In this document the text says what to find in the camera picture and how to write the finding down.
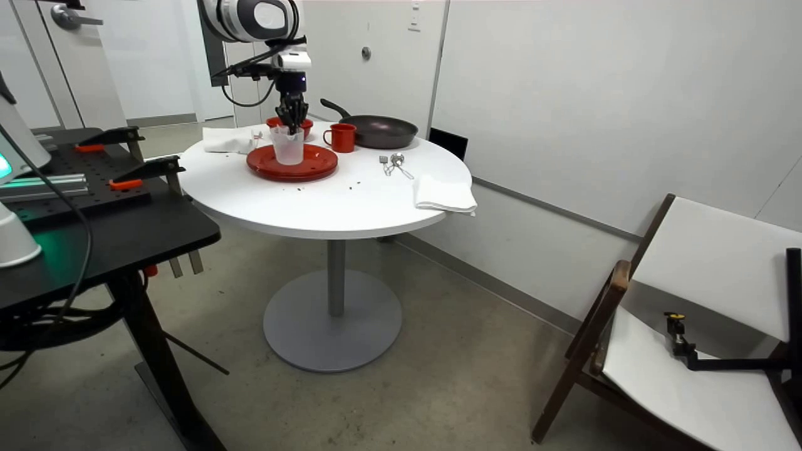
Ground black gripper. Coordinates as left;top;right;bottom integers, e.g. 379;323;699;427
275;70;312;136

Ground clear plastic measuring cup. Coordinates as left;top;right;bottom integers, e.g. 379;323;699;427
270;123;308;168

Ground red plate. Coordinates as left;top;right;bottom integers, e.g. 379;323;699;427
246;140;343;187

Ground white red striped tea towel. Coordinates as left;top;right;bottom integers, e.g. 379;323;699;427
200;123;269;158

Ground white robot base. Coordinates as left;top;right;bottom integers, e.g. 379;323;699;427
0;198;46;272

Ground red bowl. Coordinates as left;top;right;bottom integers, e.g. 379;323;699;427
266;115;317;140

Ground red mug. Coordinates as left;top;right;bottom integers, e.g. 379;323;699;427
320;123;360;155

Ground black frying pan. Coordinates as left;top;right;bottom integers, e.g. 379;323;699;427
318;95;421;153

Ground metal spoon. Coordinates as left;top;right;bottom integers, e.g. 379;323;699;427
388;151;418;180

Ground black chair back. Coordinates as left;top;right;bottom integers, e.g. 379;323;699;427
428;125;471;163

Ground plain white folded cloth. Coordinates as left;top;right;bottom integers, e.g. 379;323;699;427
411;158;481;220

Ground black orange bar clamp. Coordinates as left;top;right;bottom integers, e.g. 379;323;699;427
72;123;145;163
109;155;187;200

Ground black desk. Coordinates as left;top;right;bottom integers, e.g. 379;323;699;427
0;123;230;451

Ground grey tilted panel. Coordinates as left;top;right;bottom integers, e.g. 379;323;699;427
0;70;56;184

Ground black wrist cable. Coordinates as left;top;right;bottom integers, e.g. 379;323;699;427
218;35;308;110

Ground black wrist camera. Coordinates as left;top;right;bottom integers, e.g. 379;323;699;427
220;54;281;86

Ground round white pedestal table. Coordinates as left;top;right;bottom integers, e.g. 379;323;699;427
179;120;476;377

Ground black desk cable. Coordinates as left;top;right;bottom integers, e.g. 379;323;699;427
0;110;99;337

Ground silver door handle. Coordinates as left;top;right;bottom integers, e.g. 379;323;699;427
47;0;106;34

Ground aluminium extrusion rail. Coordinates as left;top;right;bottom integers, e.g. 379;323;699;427
0;172;91;204

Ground black cable bundle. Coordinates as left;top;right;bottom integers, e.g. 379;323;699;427
0;302;124;391

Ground wooden frame white panels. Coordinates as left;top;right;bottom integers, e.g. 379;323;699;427
531;193;802;451

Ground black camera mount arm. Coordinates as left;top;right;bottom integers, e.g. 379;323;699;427
661;247;802;382

